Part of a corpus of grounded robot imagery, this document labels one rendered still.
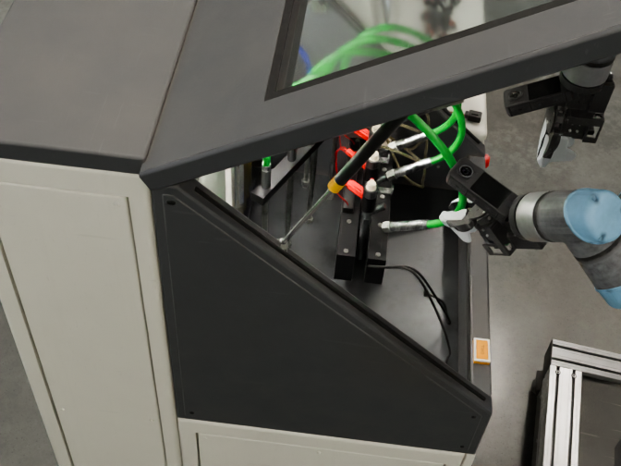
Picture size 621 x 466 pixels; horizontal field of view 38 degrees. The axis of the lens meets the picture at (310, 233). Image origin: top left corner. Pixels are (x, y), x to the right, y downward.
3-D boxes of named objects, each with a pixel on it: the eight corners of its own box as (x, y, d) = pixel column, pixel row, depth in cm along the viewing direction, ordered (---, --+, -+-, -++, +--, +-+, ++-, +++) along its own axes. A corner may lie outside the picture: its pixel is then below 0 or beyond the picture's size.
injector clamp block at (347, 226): (378, 304, 188) (386, 260, 177) (330, 299, 189) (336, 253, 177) (386, 188, 211) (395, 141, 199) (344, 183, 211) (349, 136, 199)
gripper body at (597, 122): (594, 147, 151) (616, 92, 142) (543, 141, 152) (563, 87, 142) (590, 117, 156) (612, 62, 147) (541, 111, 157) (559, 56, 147)
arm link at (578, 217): (609, 260, 121) (578, 213, 119) (553, 257, 131) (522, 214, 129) (640, 221, 124) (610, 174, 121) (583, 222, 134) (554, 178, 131)
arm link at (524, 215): (523, 214, 129) (555, 177, 131) (503, 214, 133) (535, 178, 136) (551, 252, 131) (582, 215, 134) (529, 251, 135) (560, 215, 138)
